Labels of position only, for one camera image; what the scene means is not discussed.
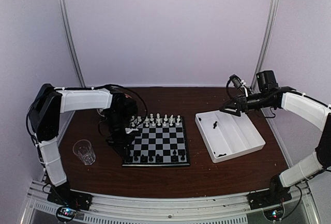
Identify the left aluminium frame post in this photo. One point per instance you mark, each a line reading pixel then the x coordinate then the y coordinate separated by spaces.
pixel 70 42

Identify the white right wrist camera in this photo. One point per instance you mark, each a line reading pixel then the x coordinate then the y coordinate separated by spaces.
pixel 239 84

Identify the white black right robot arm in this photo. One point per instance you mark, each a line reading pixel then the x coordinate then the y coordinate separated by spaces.
pixel 270 95

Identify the aluminium frame post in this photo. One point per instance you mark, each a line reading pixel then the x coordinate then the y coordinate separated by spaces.
pixel 70 42
pixel 273 7

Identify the white chess king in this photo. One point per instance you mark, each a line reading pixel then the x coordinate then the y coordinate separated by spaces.
pixel 158 119

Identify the clear drinking glass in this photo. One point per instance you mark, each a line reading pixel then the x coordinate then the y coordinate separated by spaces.
pixel 84 151

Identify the floral ceramic plate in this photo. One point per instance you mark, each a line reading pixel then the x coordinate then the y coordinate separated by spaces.
pixel 100 112

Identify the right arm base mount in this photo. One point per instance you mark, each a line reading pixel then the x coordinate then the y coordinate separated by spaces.
pixel 269 202

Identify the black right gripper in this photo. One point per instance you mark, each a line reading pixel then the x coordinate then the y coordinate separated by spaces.
pixel 241 105

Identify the white plastic tray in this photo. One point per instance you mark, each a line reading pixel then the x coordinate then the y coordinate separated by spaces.
pixel 236 136

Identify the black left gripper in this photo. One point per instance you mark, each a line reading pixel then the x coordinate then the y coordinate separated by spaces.
pixel 119 145

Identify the front aluminium rail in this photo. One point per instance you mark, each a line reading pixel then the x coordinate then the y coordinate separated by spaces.
pixel 220 209

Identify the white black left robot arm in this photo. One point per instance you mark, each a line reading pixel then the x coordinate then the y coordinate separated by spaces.
pixel 110 102

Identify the right aluminium frame post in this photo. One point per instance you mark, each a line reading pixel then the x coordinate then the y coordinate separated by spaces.
pixel 273 7

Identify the black white chessboard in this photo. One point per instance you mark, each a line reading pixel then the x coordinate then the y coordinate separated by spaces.
pixel 167 136

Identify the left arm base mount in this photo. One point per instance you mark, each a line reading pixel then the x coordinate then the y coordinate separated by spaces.
pixel 69 208

